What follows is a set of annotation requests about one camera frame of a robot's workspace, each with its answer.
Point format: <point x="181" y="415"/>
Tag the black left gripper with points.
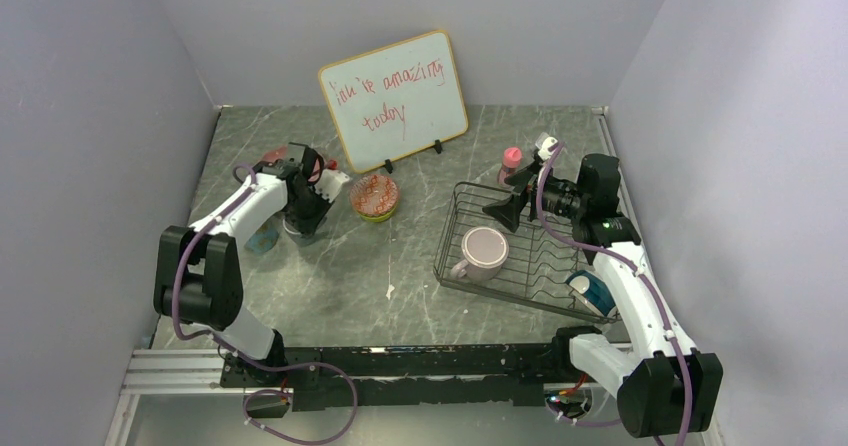
<point x="309" y="226"/>

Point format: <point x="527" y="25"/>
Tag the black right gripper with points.
<point x="508" y="212"/>

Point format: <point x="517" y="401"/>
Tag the small grey-blue cup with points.
<point x="301" y="226"/>

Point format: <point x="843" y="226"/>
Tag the lilac mug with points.
<point x="484" y="250"/>

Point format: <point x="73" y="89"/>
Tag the blue butterfly mug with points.
<point x="263" y="239"/>

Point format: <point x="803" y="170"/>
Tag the pink polka-dot plate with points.
<point x="273" y="157"/>

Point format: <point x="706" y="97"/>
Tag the yellow-green bowl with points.
<point x="377" y="218"/>

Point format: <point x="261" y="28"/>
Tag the blue zigzag pattern bowl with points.
<point x="374" y="194"/>

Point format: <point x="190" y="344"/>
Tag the teal white-dot bowl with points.
<point x="592" y="292"/>

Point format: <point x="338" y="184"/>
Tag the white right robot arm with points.
<point x="664" y="385"/>

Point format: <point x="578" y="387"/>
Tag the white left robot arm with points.
<point x="198" y="281"/>

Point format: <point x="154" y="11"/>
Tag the pink-lid spice bottle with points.
<point x="511" y="160"/>

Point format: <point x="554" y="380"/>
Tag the yellow-framed whiteboard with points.
<point x="395" y="101"/>

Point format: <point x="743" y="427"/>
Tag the black base bar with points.
<point x="520" y="374"/>

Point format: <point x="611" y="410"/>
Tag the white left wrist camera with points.
<point x="331" y="182"/>

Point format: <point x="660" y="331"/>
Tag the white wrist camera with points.
<point x="544" y="147"/>
<point x="331" y="182"/>

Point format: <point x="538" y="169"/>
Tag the black wire dish rack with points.
<point x="536" y="269"/>

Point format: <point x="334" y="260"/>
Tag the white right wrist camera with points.
<point x="544" y="147"/>

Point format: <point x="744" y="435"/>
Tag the aluminium rail at wall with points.
<point x="600" y="115"/>

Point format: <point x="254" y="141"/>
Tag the aluminium front frame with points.
<point x="189" y="372"/>

